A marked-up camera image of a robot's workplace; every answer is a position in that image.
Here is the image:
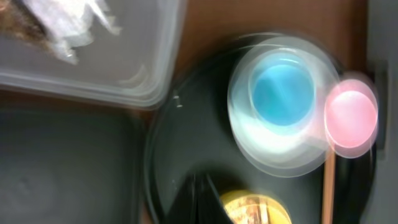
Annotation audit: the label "grey dishwasher rack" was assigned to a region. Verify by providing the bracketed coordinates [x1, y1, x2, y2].
[361, 0, 397, 223]

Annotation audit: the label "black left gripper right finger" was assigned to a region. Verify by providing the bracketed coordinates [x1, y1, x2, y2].
[198, 174, 233, 224]

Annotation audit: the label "white tissue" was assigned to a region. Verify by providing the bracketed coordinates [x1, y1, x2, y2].
[22, 0, 122, 64]

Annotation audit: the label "black rectangular tray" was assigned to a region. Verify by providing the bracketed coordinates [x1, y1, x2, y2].
[1, 108, 144, 224]

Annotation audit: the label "clear plastic bin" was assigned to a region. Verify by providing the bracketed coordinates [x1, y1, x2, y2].
[1, 0, 187, 108]

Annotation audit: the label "wooden chopstick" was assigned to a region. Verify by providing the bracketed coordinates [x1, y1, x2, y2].
[322, 147, 336, 224]

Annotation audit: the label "gold foil wrapper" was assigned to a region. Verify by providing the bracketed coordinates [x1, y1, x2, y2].
[1, 0, 52, 53]

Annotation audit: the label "grey round plate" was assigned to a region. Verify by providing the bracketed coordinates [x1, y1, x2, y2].
[228, 32, 339, 177]

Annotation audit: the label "food scraps and shells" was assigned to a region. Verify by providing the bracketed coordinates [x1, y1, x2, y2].
[224, 196, 269, 224]

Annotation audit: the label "pink cup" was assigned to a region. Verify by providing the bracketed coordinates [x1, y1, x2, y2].
[324, 72, 379, 159]

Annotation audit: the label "yellow bowl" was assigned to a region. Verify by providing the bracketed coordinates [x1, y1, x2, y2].
[220, 190, 292, 224]

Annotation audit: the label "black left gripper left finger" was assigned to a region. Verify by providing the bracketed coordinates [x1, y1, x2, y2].
[164, 175, 197, 224]

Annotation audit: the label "blue cup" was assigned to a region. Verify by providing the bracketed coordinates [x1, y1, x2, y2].
[248, 52, 316, 134]

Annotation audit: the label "round black tray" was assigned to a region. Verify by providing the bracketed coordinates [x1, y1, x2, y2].
[144, 35, 376, 223]

